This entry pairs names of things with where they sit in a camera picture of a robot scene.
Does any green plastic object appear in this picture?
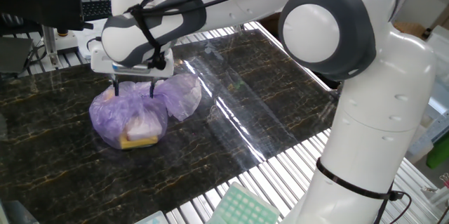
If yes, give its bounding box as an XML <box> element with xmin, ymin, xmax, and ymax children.
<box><xmin>425</xmin><ymin>133</ymin><xmax>449</xmax><ymax>170</ymax></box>

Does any yellow sponge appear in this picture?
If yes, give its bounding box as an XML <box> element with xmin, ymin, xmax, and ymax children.
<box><xmin>119</xmin><ymin>134</ymin><xmax>159</xmax><ymax>150</ymax></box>

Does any light blue plastic box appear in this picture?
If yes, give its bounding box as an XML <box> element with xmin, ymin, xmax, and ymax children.
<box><xmin>135</xmin><ymin>211</ymin><xmax>170</xmax><ymax>224</ymax></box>

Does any dark grey flat box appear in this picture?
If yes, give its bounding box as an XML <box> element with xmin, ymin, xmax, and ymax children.
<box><xmin>0</xmin><ymin>37</ymin><xmax>34</xmax><ymax>74</ymax></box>

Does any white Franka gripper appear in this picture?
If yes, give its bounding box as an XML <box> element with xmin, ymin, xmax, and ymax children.
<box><xmin>90</xmin><ymin>43</ymin><xmax>175</xmax><ymax>100</ymax></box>

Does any white base with orange knob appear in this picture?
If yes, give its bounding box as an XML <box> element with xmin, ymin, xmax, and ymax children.
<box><xmin>54</xmin><ymin>29</ymin><xmax>80</xmax><ymax>55</ymax></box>

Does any grey metal shelf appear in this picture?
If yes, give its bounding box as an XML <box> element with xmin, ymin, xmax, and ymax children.
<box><xmin>406</xmin><ymin>90</ymin><xmax>449</xmax><ymax>164</ymax></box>

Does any white paper stack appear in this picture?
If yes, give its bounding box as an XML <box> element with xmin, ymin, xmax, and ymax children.
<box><xmin>73</xmin><ymin>18</ymin><xmax>108</xmax><ymax>60</ymax></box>

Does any black strap round arm base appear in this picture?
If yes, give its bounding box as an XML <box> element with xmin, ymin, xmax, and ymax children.
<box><xmin>315</xmin><ymin>157</ymin><xmax>413</xmax><ymax>224</ymax></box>

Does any purple plastic bag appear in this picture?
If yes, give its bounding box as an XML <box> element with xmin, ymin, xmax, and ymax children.
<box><xmin>88</xmin><ymin>72</ymin><xmax>203</xmax><ymax>150</ymax></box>

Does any green pipette tip rack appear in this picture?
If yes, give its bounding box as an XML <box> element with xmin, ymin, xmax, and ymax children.
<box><xmin>206</xmin><ymin>181</ymin><xmax>281</xmax><ymax>224</ymax></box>

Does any black keyboard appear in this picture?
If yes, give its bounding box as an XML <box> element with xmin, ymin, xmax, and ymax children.
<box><xmin>81</xmin><ymin>0</ymin><xmax>114</xmax><ymax>22</ymax></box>

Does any silver camera box on gripper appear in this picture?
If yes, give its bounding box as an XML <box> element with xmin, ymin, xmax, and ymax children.
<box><xmin>112</xmin><ymin>61</ymin><xmax>152</xmax><ymax>75</ymax></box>

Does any black marble pattern mat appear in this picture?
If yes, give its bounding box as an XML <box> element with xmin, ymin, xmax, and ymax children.
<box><xmin>0</xmin><ymin>29</ymin><xmax>340</xmax><ymax>224</ymax></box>

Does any aluminium monitor stand post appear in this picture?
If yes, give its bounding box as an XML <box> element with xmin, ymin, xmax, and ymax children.
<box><xmin>41</xmin><ymin>25</ymin><xmax>61</xmax><ymax>70</ymax></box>

